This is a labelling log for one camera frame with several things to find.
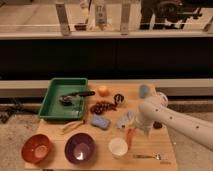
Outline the orange fruit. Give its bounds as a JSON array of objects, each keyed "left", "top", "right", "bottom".
[{"left": 97, "top": 86, "right": 110, "bottom": 97}]

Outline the light blue cup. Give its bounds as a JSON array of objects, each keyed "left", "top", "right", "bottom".
[{"left": 139, "top": 85, "right": 149, "bottom": 98}]

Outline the wooden board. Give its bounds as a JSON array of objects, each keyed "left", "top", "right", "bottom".
[{"left": 25, "top": 83, "right": 177, "bottom": 171}]

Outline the blue sponge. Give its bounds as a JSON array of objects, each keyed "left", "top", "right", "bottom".
[{"left": 91, "top": 115, "right": 110, "bottom": 130}]

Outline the purple bowl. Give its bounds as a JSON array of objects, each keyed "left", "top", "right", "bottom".
[{"left": 64, "top": 133, "right": 96, "bottom": 164}]

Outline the dark grape bunch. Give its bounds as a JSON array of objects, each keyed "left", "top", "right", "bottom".
[{"left": 90, "top": 101, "right": 116, "bottom": 115}]

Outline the small metal cup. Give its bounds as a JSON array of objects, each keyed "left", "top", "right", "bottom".
[{"left": 114, "top": 94, "right": 124, "bottom": 105}]

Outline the white cup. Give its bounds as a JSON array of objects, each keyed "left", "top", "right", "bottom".
[{"left": 108, "top": 137, "right": 128, "bottom": 158}]

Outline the silver spoon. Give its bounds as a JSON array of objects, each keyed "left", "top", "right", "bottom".
[{"left": 133, "top": 154, "right": 168, "bottom": 160}]

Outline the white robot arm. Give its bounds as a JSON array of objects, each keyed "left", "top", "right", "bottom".
[{"left": 134, "top": 94, "right": 213, "bottom": 151}]

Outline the yellow banana toy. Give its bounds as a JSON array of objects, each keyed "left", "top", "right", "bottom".
[{"left": 61, "top": 120, "right": 85, "bottom": 134}]

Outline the black handled can opener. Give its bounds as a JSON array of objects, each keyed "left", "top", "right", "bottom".
[{"left": 59, "top": 91, "right": 95, "bottom": 106}]

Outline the black remote block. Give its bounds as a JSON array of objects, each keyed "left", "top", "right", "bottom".
[{"left": 153, "top": 121, "right": 163, "bottom": 129}]

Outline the orange red pepper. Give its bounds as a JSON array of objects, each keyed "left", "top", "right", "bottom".
[{"left": 126, "top": 128, "right": 135, "bottom": 148}]

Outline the orange bowl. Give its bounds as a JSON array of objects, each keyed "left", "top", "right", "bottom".
[{"left": 21, "top": 134, "right": 52, "bottom": 164}]

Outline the green plastic tray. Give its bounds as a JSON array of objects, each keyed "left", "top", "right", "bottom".
[{"left": 39, "top": 78, "right": 88, "bottom": 121}]

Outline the blue crumpled cloth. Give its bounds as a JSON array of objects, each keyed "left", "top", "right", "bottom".
[{"left": 116, "top": 111, "right": 134, "bottom": 129}]

